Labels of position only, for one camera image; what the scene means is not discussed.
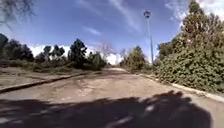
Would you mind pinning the worn grey dirt path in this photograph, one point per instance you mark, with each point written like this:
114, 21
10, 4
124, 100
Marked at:
110, 86

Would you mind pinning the green bush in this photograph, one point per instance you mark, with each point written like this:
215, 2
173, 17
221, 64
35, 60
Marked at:
136, 60

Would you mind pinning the row of dark trees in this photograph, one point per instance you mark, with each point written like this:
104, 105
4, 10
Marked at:
78, 53

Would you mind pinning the pale stone kerb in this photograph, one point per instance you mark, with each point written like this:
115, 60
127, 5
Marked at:
186, 88

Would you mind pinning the green ivy hedge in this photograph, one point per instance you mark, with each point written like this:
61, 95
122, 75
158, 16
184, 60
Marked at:
193, 70

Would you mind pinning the dark stone kerb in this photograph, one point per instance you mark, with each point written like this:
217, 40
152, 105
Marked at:
33, 84

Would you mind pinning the tall green tree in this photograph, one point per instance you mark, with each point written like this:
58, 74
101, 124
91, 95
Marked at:
200, 26

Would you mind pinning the tall lamp post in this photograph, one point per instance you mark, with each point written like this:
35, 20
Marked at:
150, 43

